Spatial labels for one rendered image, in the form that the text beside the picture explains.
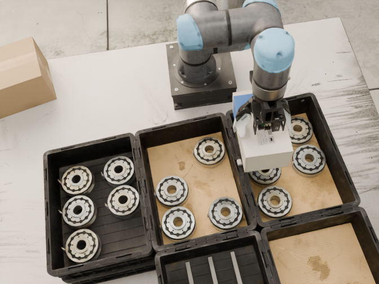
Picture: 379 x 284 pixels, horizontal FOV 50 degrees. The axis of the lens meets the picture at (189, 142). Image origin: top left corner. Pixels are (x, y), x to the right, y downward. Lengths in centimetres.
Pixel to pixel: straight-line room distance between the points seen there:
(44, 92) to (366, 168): 125
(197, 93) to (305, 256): 69
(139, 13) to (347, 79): 171
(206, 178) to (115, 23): 187
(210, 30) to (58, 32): 230
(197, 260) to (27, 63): 100
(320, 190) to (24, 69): 117
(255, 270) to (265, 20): 72
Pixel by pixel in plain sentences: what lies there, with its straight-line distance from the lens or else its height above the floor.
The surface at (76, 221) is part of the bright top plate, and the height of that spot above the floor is 86.
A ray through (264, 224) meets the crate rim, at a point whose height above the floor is 93.
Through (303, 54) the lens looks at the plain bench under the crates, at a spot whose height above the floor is 70.
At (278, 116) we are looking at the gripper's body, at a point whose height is 124.
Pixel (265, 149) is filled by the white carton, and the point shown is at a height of 113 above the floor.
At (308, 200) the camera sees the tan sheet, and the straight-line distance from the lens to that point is 133.
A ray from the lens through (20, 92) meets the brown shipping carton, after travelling 174.
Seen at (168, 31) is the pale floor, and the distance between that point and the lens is 287.
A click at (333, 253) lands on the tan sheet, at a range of 130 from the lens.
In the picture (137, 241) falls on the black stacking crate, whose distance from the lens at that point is 130.
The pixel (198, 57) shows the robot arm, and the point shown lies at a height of 94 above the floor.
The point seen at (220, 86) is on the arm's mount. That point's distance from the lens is 156.
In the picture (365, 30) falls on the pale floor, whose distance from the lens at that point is 294.
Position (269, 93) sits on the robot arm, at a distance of 88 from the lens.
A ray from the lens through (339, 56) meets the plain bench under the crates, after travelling 182.
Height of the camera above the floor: 206
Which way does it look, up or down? 61 degrees down
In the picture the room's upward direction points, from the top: 11 degrees counter-clockwise
